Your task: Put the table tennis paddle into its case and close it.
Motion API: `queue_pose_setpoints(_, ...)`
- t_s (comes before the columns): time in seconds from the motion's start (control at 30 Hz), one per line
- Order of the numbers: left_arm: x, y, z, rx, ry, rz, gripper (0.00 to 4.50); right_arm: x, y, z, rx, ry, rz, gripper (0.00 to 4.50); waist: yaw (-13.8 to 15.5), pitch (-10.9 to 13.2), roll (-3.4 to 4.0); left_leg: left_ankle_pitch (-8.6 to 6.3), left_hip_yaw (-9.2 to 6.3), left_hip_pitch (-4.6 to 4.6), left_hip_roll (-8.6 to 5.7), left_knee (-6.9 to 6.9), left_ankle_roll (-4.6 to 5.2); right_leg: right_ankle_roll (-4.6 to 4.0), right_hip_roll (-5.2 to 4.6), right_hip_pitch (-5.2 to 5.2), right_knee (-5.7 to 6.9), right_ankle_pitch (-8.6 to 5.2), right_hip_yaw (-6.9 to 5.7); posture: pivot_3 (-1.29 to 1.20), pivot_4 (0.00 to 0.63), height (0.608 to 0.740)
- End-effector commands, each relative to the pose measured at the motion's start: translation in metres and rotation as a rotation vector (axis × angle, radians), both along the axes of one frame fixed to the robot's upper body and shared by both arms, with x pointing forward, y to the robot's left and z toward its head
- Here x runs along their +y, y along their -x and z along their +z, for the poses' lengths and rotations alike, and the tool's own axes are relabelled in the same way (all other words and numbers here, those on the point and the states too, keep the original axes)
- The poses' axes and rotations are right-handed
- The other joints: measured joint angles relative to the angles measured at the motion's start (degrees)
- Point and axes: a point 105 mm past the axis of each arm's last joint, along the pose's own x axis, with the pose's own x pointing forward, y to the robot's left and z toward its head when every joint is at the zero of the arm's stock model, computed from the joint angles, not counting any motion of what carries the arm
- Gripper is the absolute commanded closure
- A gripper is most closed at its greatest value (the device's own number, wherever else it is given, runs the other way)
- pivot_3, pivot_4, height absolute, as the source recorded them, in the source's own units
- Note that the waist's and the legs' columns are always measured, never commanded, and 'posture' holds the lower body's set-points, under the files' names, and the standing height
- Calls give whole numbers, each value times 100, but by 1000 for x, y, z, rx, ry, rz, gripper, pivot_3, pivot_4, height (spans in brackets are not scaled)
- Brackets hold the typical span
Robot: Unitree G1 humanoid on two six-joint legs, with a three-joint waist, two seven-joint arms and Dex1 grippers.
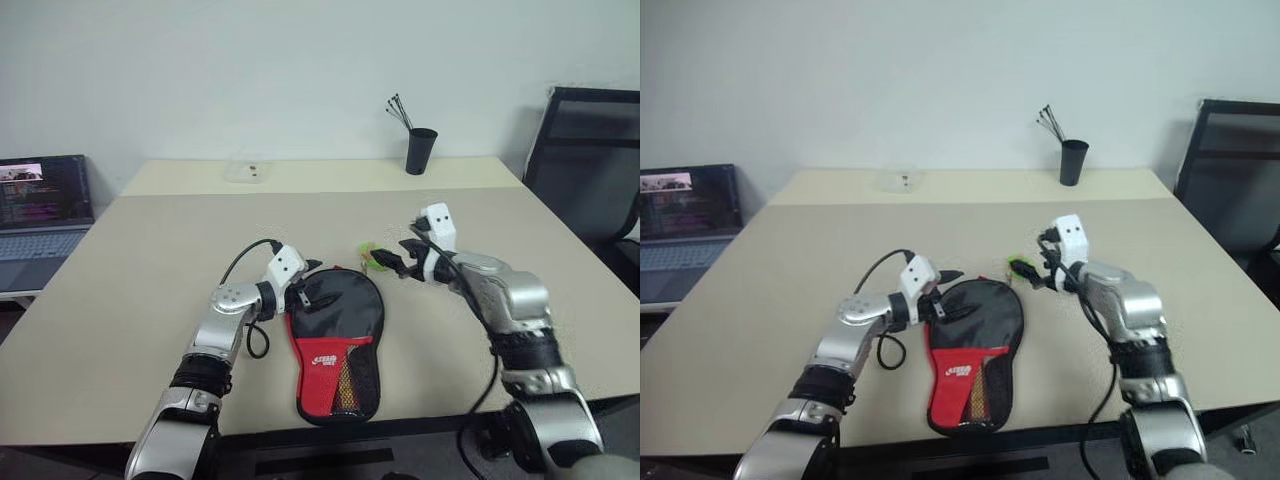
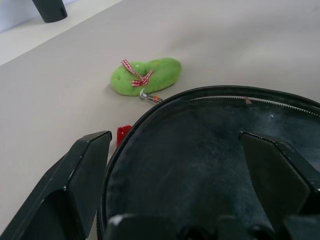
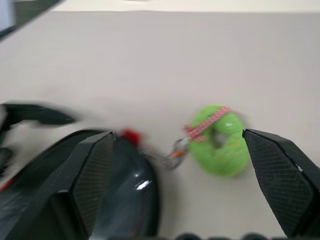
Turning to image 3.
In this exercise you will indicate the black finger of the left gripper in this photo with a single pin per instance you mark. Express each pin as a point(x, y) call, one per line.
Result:
point(45, 115)

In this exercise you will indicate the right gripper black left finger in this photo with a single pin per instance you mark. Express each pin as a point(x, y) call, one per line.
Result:
point(82, 180)

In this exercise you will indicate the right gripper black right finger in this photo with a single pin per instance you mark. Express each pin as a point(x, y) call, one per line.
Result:
point(282, 180)

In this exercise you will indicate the black zippered paddle case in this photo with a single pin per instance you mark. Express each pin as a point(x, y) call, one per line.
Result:
point(130, 175)

